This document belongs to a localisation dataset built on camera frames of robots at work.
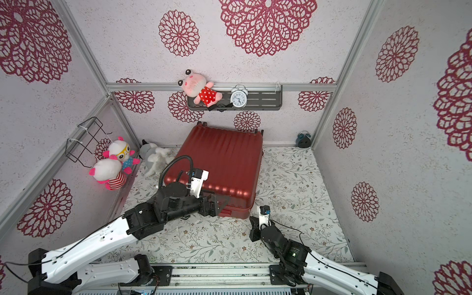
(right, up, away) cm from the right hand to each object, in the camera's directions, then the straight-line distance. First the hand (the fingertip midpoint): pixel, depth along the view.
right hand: (248, 219), depth 79 cm
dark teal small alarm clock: (+38, +39, +38) cm, 67 cm away
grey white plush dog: (-50, +27, +21) cm, 60 cm away
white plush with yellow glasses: (-65, +31, +15) cm, 74 cm away
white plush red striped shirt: (-65, +20, +6) cm, 68 cm away
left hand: (-11, +12, -14) cm, 22 cm away
